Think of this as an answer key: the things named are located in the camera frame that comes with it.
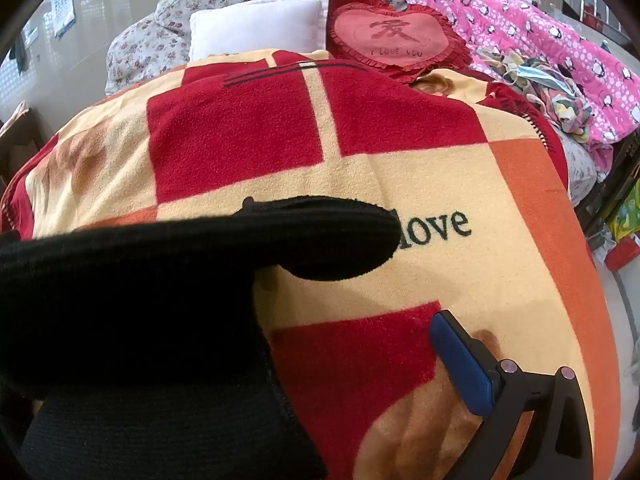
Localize grey floral quilt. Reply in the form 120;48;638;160
105;0;406;98

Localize pink penguin print blanket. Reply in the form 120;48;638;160
385;0;640;181

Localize peach cloth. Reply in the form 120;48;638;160
0;101;28;136

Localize light blue face mask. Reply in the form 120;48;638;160
505;62;576;97

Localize red packet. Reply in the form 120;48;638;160
605;235;640;271

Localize dark hanging cloth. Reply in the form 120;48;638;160
7;35;28;73

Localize red and yellow printed blanket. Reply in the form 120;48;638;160
0;49;621;480

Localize wall calendar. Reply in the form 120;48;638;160
50;0;77;41

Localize green and yellow bag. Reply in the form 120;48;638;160
607;200;640;243

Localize red heart-shaped cushion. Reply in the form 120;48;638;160
326;0;473;85

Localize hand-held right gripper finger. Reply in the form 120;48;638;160
430;310;596;480

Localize pile of colourful clothes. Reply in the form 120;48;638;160
475;47;593;141

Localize black crate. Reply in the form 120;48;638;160
580;130;640;236

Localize black pants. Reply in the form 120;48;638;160
0;196;403;480

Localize white pillow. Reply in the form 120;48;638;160
189;0;330;62

